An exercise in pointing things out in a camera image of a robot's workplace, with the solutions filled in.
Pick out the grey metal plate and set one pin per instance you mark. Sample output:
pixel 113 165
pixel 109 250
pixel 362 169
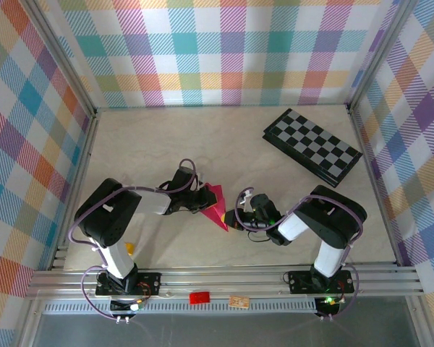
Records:
pixel 220 330

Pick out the pink paper sheet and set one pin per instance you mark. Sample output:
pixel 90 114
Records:
pixel 217 209

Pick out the aluminium frame post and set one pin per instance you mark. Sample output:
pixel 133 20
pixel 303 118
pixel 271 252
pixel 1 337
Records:
pixel 63 54
pixel 379 54

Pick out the tan printed sticker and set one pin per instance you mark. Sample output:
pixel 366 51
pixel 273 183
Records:
pixel 238 301

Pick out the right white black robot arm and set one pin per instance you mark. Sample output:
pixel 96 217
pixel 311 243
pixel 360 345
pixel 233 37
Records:
pixel 332 217

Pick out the black controller board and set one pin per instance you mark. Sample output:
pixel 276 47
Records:
pixel 124 306
pixel 327 305

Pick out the aluminium side rail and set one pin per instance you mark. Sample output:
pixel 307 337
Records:
pixel 375 188
pixel 77 188

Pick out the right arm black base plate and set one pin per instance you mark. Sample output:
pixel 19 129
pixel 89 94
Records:
pixel 300 282

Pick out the red label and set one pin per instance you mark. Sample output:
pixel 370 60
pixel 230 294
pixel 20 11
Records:
pixel 199 298

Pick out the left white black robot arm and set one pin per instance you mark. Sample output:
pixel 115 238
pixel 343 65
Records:
pixel 105 217

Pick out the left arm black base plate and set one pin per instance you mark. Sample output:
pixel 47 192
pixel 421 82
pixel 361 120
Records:
pixel 148 283

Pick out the small yellow block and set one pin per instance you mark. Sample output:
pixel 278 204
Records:
pixel 130 249

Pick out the black grey folded chessboard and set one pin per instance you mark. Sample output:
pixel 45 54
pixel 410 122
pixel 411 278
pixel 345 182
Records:
pixel 311 137

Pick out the aluminium mounting rail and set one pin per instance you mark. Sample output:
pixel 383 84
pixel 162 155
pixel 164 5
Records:
pixel 220 280

